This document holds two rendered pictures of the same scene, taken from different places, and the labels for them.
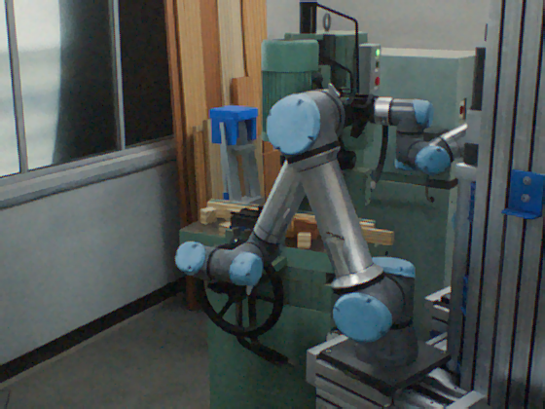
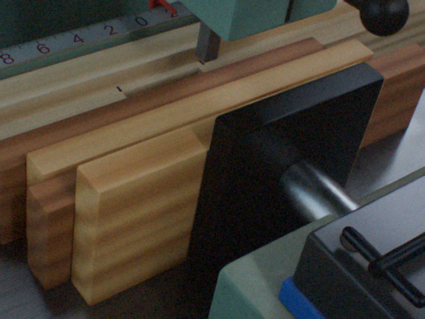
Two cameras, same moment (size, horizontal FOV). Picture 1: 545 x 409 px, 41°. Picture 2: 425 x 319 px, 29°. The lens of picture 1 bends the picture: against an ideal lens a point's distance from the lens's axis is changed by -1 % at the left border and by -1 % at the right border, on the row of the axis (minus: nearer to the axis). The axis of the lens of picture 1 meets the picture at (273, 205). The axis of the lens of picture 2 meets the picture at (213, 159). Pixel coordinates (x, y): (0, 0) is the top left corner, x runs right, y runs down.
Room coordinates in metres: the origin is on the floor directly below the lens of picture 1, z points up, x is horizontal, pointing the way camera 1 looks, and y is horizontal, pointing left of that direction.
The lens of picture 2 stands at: (2.13, 0.29, 1.21)
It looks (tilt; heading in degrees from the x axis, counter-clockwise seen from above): 42 degrees down; 288
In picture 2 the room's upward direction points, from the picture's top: 12 degrees clockwise
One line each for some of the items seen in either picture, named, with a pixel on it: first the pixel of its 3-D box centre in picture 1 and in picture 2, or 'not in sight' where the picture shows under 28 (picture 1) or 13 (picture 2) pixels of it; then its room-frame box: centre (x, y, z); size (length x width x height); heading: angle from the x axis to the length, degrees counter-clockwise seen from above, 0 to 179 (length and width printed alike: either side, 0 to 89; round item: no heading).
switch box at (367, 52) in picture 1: (367, 68); not in sight; (2.48, -0.32, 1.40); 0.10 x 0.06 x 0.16; 153
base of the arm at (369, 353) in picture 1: (386, 332); not in sight; (1.55, -0.27, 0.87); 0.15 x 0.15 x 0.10
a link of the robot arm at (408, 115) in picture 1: (411, 114); not in sight; (1.97, -0.38, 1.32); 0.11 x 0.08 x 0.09; 63
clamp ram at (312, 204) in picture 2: not in sight; (325, 209); (2.16, 0.02, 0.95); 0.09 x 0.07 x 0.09; 63
